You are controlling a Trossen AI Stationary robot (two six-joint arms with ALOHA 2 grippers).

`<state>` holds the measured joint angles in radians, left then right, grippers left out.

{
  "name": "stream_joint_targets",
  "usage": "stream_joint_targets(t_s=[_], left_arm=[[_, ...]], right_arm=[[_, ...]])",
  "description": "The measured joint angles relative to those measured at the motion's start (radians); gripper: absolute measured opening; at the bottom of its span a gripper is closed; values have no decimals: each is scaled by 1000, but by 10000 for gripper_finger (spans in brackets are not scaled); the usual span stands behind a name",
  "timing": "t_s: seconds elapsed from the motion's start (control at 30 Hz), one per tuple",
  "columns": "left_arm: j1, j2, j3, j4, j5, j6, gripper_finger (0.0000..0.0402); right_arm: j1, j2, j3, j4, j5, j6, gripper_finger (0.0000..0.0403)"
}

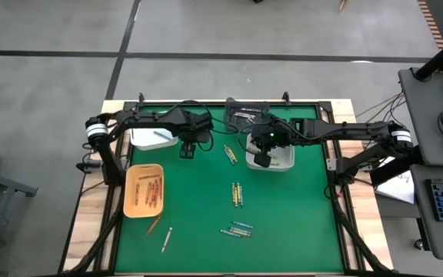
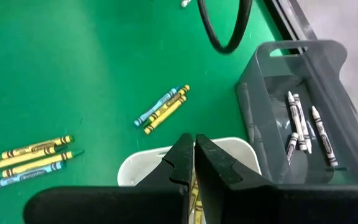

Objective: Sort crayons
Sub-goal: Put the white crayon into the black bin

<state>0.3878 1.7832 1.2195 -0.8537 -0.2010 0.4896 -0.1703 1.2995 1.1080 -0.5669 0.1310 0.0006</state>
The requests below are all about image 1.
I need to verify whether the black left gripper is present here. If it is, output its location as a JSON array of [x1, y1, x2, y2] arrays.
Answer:
[[179, 111, 215, 159]]

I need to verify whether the light grey plastic bin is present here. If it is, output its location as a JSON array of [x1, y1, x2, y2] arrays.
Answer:
[[245, 144, 296, 172]]

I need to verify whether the white plastic bin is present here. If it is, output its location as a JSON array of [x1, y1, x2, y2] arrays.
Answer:
[[129, 126, 179, 152]]

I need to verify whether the dark grey plastic bin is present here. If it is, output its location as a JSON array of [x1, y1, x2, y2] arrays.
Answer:
[[223, 97, 271, 134]]

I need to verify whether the orange plastic bin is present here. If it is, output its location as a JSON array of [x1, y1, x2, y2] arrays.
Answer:
[[123, 163, 165, 219]]

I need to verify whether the white paper sheet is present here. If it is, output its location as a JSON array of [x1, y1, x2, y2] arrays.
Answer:
[[374, 155, 415, 205]]

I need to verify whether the grey desk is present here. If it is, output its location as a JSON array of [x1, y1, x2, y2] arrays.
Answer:
[[409, 164, 443, 262], [398, 67, 443, 167]]

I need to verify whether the grey metal cart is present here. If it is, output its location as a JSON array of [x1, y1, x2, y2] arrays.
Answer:
[[0, 165, 39, 277]]

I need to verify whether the black pole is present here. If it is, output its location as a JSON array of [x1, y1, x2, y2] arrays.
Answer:
[[415, 28, 443, 82]]

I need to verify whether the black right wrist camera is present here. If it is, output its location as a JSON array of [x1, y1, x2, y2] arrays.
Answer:
[[253, 152, 272, 169]]

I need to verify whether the black right camera cable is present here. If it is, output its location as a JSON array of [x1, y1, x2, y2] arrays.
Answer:
[[237, 117, 284, 155]]

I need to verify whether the black camera cable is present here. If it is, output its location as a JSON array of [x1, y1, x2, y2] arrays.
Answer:
[[150, 99, 241, 152], [237, 117, 284, 155]]

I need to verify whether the black left camera cable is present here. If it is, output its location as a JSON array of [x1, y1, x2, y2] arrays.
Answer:
[[150, 99, 241, 152]]

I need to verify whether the black mount bracket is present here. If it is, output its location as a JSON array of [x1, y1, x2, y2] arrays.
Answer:
[[75, 161, 104, 174]]

